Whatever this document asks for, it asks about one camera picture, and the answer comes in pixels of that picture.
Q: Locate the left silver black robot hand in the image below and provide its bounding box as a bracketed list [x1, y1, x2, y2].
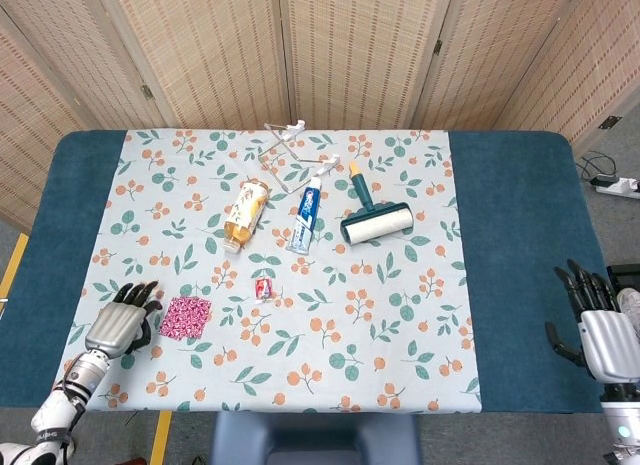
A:
[83, 279, 162, 360]

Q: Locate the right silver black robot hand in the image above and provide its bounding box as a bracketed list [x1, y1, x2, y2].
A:
[544, 258, 640, 385]

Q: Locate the red white patterned pouch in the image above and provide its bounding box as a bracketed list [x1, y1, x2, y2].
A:
[158, 295, 213, 339]

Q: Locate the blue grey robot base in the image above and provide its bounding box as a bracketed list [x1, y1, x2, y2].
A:
[209, 412, 424, 465]

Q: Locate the black equipment case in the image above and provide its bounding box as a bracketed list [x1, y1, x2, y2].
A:
[605, 264, 640, 291]

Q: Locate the yellow floor tape strip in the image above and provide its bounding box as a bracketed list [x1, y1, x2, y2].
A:
[149, 410, 174, 465]
[0, 232, 30, 306]

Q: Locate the white power strip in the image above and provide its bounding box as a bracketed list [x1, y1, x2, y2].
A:
[589, 174, 640, 200]

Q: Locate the teal table cover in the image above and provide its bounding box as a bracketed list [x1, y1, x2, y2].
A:
[0, 129, 619, 415]

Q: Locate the amber tea bottle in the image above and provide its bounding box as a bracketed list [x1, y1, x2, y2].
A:
[222, 179, 270, 255]

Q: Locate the floral print tablecloth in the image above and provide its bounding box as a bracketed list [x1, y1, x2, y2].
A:
[52, 128, 484, 414]

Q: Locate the woven folding screen panel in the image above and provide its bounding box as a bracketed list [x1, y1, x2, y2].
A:
[409, 0, 596, 134]
[0, 9, 89, 231]
[494, 0, 640, 151]
[0, 0, 171, 134]
[279, 0, 456, 131]
[94, 0, 296, 131]

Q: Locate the blue white toothpaste tube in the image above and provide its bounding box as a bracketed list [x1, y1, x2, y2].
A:
[286, 176, 322, 256]

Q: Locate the black power cable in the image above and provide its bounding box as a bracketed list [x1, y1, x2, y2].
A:
[574, 150, 617, 182]

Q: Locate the green handled lint roller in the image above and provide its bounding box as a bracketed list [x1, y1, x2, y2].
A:
[340, 161, 416, 246]

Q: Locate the clear acrylic wire stand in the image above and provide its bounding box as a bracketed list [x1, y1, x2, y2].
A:
[258, 119, 341, 193]

